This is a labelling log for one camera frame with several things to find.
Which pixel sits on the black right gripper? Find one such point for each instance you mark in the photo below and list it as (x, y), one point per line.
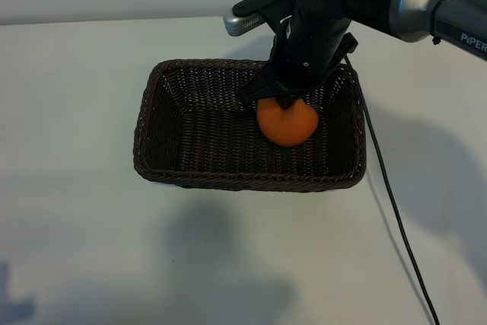
(308, 55)

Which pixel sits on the orange with knobbed top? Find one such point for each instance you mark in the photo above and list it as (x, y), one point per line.
(289, 127)

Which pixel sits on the dark brown woven wicker basket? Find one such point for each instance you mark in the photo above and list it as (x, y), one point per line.
(213, 142)

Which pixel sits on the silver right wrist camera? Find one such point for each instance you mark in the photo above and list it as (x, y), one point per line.
(239, 24)

